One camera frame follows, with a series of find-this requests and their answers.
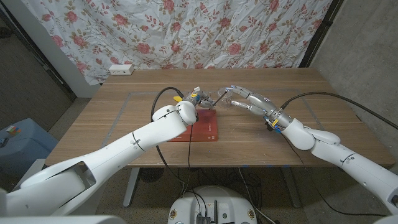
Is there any floral backdrop cloth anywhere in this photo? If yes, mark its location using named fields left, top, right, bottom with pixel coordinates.
left=21, top=0, right=333, bottom=86

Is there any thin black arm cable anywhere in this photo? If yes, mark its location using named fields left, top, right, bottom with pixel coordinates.
left=182, top=123, right=194, bottom=195
left=281, top=132, right=388, bottom=217

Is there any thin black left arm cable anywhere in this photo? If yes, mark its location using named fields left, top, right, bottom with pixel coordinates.
left=182, top=123, right=194, bottom=195

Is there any red hardcover book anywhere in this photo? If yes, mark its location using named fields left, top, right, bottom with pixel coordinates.
left=169, top=108, right=218, bottom=142

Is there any grey floor cable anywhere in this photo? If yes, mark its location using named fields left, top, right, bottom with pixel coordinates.
left=238, top=167, right=276, bottom=224

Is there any black mechanical pencil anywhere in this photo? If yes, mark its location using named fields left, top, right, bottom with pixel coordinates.
left=208, top=92, right=227, bottom=110

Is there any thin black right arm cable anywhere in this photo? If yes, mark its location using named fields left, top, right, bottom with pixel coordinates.
left=281, top=132, right=388, bottom=217

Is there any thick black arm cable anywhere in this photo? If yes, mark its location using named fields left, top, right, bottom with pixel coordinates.
left=150, top=86, right=187, bottom=191
left=280, top=91, right=398, bottom=130

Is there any white power strip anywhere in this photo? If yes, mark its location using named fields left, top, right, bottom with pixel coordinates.
left=108, top=63, right=135, bottom=76

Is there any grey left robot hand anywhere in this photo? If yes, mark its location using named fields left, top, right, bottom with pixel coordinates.
left=182, top=86, right=218, bottom=110

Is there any blue storage box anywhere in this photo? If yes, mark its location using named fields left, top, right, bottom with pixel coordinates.
left=0, top=118, right=60, bottom=179

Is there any black backdrop stand pole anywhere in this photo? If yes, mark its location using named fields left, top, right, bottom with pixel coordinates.
left=300, top=0, right=345, bottom=68

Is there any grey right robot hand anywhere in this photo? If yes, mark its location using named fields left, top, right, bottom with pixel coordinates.
left=225, top=85, right=293, bottom=129

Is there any grey table leg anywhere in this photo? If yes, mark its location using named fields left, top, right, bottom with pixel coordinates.
left=123, top=167, right=141, bottom=208
left=281, top=166, right=302, bottom=208

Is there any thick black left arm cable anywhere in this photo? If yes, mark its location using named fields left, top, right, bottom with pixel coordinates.
left=150, top=86, right=187, bottom=191

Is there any white robot chest shell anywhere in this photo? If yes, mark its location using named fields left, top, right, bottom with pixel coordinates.
left=0, top=215, right=127, bottom=224

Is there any white robot torso base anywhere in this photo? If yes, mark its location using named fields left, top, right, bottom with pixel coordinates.
left=167, top=185, right=258, bottom=224

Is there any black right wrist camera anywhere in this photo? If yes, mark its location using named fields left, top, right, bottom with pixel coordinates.
left=263, top=116, right=282, bottom=134

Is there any black round disc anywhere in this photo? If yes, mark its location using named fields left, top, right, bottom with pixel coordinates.
left=138, top=167, right=165, bottom=183

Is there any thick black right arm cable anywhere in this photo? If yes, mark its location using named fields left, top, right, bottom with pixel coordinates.
left=280, top=91, right=398, bottom=130

